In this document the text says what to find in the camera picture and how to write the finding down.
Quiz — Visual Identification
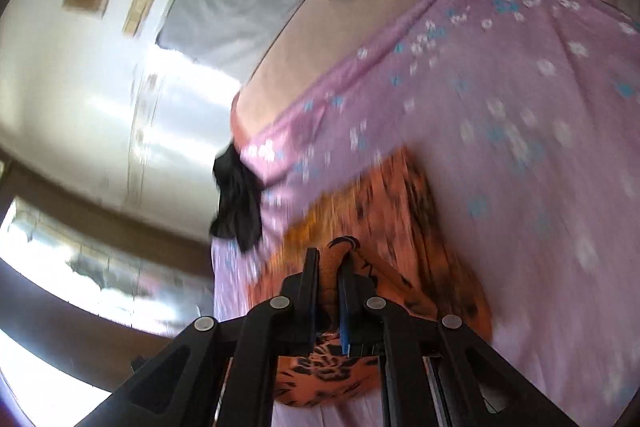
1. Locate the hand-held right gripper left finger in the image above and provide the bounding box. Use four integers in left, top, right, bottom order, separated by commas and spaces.
75, 248, 321, 427

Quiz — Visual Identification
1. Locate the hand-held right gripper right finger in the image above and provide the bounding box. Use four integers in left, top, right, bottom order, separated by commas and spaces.
337, 256, 580, 427

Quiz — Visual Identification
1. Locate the orange black floral garment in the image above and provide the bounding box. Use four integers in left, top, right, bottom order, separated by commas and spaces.
247, 147, 496, 408

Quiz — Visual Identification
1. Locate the black cloth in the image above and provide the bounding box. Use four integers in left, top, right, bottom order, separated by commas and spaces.
210, 142, 266, 254

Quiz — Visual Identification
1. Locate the etched glass wooden door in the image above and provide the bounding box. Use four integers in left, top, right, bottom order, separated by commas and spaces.
0, 157, 213, 343

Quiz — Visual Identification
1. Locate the purple floral bedsheet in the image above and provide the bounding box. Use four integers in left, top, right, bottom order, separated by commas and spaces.
210, 0, 640, 427

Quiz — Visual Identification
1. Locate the beige mattress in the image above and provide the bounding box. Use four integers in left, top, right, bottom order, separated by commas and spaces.
231, 0, 443, 145

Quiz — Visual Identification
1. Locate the small wooden wall frame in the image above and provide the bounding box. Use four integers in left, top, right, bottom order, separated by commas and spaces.
122, 0, 158, 38

